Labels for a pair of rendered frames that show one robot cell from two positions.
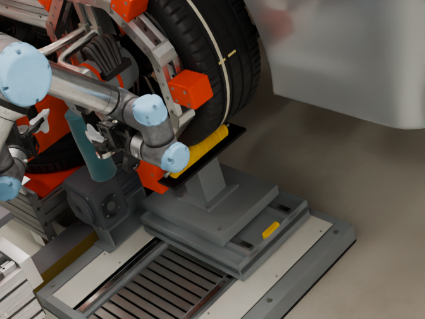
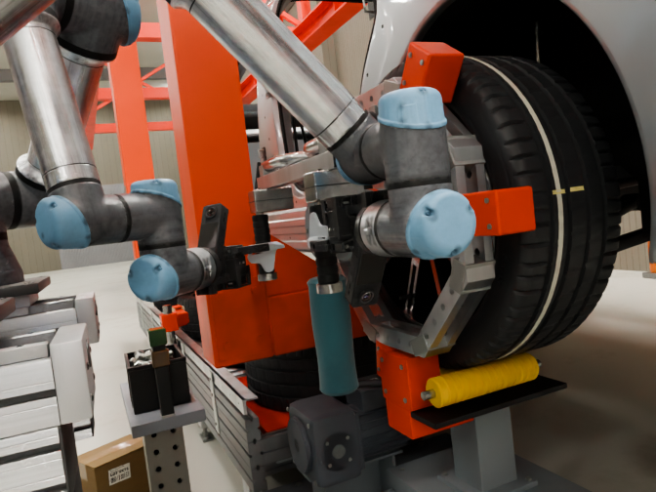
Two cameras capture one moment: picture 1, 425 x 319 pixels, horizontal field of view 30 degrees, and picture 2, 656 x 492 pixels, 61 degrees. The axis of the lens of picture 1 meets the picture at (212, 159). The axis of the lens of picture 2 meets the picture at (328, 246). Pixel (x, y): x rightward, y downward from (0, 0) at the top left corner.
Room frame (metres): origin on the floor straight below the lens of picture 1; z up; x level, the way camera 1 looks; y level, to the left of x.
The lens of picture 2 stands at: (0.96, 0.08, 0.88)
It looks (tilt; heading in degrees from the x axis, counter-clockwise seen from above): 3 degrees down; 12
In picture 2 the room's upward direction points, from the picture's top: 7 degrees counter-clockwise
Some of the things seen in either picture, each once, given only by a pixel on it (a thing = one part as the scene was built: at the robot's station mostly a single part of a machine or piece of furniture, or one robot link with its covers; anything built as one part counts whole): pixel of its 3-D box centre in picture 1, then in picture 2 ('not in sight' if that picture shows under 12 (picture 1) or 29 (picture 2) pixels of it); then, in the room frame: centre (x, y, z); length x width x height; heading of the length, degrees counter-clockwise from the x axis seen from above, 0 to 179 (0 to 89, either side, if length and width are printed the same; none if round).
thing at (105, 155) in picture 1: (95, 131); (324, 245); (1.86, 0.28, 0.83); 0.04 x 0.04 x 0.16
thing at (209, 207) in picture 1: (201, 171); (481, 441); (2.23, 0.05, 0.32); 0.40 x 0.30 x 0.28; 36
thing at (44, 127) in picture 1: (43, 123); (267, 257); (2.03, 0.44, 0.81); 0.09 x 0.03 x 0.06; 135
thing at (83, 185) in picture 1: (128, 188); (374, 447); (2.37, 0.32, 0.26); 0.42 x 0.18 x 0.35; 126
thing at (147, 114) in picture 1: (148, 118); (407, 142); (1.63, 0.11, 0.95); 0.11 x 0.08 x 0.11; 30
